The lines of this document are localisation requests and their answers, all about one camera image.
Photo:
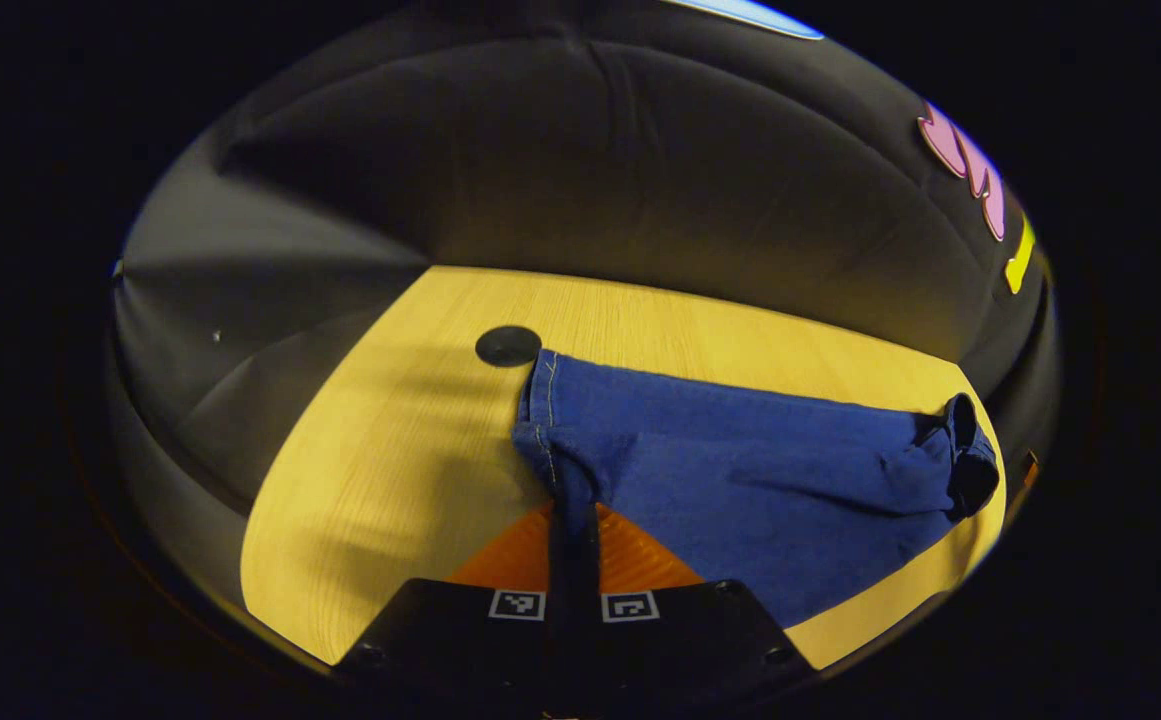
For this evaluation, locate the black backdrop cloth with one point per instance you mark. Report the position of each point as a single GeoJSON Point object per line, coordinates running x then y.
{"type": "Point", "coordinates": [590, 170]}

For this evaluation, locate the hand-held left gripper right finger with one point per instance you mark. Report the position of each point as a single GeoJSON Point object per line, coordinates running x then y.
{"type": "Point", "coordinates": [690, 640]}

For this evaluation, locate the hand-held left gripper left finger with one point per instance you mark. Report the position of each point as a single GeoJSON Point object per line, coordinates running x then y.
{"type": "Point", "coordinates": [460, 640]}

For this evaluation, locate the round black table grommet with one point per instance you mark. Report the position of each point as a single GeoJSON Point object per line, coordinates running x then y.
{"type": "Point", "coordinates": [508, 345]}

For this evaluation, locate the blue denim jeans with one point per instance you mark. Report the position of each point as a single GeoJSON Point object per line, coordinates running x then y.
{"type": "Point", "coordinates": [740, 470]}

